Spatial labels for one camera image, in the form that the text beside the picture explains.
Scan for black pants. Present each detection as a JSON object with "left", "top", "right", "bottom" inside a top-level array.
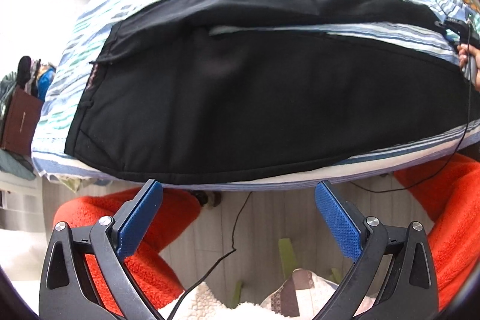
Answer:
[{"left": 65, "top": 0, "right": 479, "bottom": 184}]

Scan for person's right hand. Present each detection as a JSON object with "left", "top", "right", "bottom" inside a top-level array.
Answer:
[{"left": 457, "top": 44, "right": 480, "bottom": 91}]

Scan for orange fleece right leg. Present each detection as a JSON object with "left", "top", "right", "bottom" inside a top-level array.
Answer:
[{"left": 394, "top": 154, "right": 479, "bottom": 309}]

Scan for green slipper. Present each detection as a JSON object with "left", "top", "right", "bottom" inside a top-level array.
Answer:
[{"left": 278, "top": 238, "right": 299, "bottom": 280}]

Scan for black cable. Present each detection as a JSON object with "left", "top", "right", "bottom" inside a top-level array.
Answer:
[{"left": 165, "top": 13, "right": 475, "bottom": 320}]

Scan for pile of clothes by wall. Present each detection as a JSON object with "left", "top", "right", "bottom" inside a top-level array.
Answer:
[{"left": 1, "top": 56, "right": 56, "bottom": 104}]

